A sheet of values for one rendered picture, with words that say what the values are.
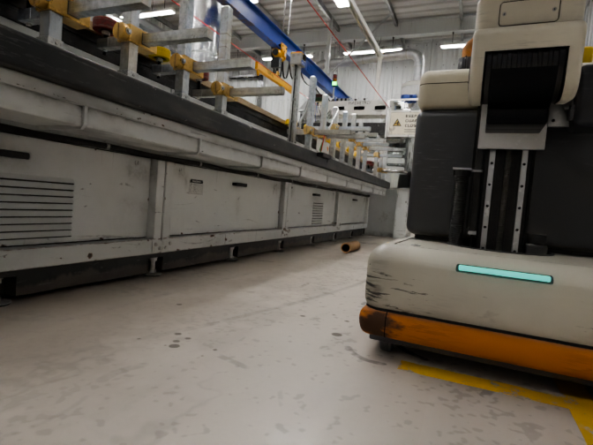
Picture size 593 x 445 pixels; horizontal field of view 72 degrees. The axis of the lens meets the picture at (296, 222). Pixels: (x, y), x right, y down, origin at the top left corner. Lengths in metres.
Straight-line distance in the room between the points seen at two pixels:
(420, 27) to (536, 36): 10.27
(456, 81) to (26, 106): 1.17
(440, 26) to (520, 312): 10.49
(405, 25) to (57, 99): 10.56
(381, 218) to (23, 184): 4.57
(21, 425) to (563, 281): 1.01
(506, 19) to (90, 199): 1.37
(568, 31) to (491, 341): 0.68
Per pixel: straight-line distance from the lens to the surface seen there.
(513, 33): 1.11
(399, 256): 1.02
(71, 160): 1.56
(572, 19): 1.17
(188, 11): 1.67
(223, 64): 1.56
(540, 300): 1.02
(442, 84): 1.39
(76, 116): 1.29
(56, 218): 1.54
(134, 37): 1.43
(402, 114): 5.42
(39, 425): 0.79
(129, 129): 1.42
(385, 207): 5.46
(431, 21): 11.37
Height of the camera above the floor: 0.37
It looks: 3 degrees down
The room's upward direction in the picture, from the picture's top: 5 degrees clockwise
